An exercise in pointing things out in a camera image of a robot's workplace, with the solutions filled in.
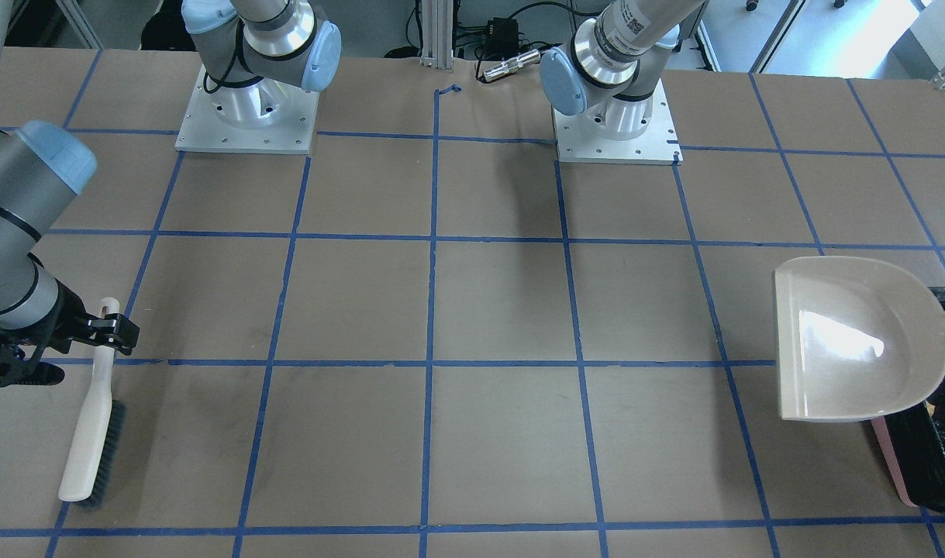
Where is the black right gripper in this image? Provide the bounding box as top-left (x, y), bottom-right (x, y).
top-left (0, 283), bottom-right (140, 388)

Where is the white hand brush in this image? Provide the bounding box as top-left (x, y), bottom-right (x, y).
top-left (57, 335), bottom-right (127, 511)

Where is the beige plastic dustpan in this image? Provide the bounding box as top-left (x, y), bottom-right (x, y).
top-left (773, 257), bottom-right (945, 422)

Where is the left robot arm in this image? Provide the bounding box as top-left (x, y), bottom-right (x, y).
top-left (540, 1), bottom-right (705, 140)

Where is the pink bin with black liner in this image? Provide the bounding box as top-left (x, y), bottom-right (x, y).
top-left (869, 287), bottom-right (945, 516)

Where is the black power adapter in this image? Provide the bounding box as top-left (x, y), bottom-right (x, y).
top-left (481, 17), bottom-right (519, 53)

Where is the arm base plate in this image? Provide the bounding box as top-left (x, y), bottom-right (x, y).
top-left (174, 67), bottom-right (320, 156)
top-left (551, 80), bottom-right (684, 165)

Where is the aluminium frame post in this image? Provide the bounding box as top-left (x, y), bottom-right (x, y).
top-left (418, 0), bottom-right (455, 73)

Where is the silver cable connector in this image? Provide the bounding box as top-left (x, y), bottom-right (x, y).
top-left (476, 49), bottom-right (542, 84)

